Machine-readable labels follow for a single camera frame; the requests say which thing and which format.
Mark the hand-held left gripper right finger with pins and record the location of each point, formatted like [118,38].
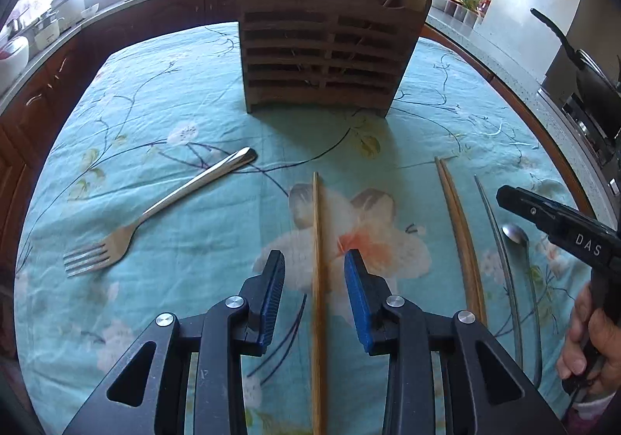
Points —
[359,304]

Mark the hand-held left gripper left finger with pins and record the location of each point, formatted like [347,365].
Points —
[271,299]

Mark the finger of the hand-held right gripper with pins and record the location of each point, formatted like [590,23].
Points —
[529,207]

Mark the silver metal spoon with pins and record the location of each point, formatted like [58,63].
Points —
[515,232]

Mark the silver metal fork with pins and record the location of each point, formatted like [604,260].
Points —
[194,185]

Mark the brown wooden utensil holder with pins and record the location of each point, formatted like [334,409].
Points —
[315,52]

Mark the person's right forearm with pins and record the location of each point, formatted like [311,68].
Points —
[594,415]

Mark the person's right hand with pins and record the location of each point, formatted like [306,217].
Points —
[575,343]

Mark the gas stove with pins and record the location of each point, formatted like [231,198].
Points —
[587,124]

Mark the row of spice jars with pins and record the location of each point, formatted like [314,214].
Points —
[463,12]

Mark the teal floral tablecloth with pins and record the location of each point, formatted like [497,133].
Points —
[170,100]

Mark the white rectangular dish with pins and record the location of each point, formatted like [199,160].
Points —
[436,1]

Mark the small white bowl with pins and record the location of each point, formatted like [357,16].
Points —
[90,11]

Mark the white pink rice cooker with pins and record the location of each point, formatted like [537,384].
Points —
[12,64]

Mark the small white steamer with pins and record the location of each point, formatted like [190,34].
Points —
[43,30]

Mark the white cooking pot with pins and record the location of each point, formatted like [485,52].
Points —
[70,5]

